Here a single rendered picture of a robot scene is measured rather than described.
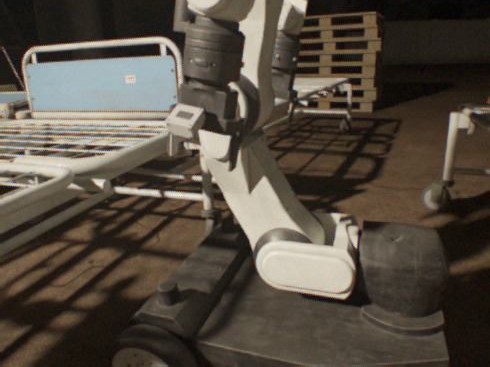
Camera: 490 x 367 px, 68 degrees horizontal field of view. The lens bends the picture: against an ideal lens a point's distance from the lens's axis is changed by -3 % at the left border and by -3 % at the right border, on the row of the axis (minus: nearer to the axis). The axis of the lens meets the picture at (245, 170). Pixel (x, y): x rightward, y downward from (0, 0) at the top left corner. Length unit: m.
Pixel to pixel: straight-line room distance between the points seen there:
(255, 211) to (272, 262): 0.11
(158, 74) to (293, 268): 0.87
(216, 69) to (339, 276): 0.47
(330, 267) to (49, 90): 1.32
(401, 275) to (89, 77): 1.26
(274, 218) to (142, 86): 0.80
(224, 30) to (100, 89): 1.03
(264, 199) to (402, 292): 0.33
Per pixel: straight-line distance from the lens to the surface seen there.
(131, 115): 1.46
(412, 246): 0.80
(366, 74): 4.81
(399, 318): 0.86
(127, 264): 1.45
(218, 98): 0.56
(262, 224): 0.82
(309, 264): 0.78
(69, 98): 1.64
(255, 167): 0.78
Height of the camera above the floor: 0.70
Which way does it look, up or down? 17 degrees down
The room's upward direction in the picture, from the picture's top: 2 degrees counter-clockwise
